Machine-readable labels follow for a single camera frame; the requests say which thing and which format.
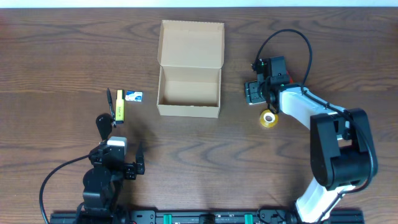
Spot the yellow tape roll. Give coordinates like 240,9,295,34
259,110,279,128

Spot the white blue staples box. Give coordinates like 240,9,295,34
125,91,144,102

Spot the red black stapler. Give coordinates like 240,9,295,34
286,71,294,83

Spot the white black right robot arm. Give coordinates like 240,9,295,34
131,72,377,224

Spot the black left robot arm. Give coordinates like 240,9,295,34
83,136,137,218

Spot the black glossy tape dispenser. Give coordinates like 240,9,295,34
96,113,113,141

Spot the yellow highlighter marker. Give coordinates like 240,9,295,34
115,90,124,124

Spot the black ballpoint pen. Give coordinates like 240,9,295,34
106,88,116,128

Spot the brown cardboard box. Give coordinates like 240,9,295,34
157,20,224,118

